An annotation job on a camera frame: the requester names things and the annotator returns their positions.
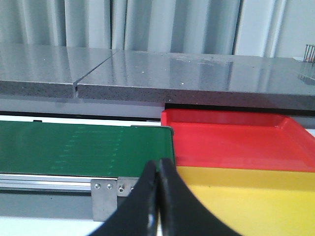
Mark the dark wire rack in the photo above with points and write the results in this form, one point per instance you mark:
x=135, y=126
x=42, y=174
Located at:
x=309, y=54

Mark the aluminium conveyor frame rail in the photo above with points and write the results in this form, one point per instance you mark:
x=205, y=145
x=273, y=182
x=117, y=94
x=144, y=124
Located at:
x=59, y=183

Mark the white pleated curtain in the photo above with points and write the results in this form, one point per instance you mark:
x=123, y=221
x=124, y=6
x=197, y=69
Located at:
x=265, y=28

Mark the green conveyor belt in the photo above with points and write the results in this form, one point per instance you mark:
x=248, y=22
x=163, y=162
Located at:
x=61, y=149

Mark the red plastic tray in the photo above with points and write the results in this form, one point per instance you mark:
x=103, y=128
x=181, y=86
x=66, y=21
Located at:
x=241, y=140

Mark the steel conveyor support bracket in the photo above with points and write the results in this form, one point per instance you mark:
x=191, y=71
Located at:
x=104, y=198

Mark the yellow plastic tray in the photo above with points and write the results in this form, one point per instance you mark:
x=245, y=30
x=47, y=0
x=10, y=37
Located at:
x=256, y=202

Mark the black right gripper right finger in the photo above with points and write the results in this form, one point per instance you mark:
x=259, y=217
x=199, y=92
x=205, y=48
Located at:
x=182, y=214

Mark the grey granite counter slab left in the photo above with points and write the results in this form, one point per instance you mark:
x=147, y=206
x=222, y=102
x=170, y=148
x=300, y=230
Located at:
x=46, y=71

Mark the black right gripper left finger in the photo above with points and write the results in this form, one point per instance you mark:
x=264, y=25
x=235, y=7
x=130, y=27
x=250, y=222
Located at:
x=137, y=215

